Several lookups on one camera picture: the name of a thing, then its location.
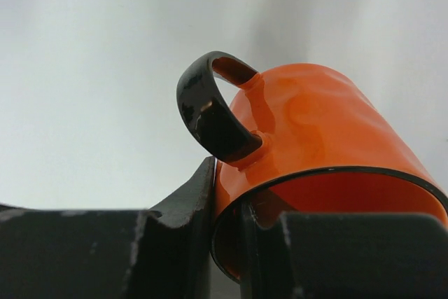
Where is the orange cup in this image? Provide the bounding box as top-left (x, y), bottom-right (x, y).
top-left (176, 51), bottom-right (447, 281)

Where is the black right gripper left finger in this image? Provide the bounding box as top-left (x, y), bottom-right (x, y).
top-left (1, 157), bottom-right (215, 298)

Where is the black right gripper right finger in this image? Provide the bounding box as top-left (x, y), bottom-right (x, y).
top-left (239, 203), bottom-right (447, 298)

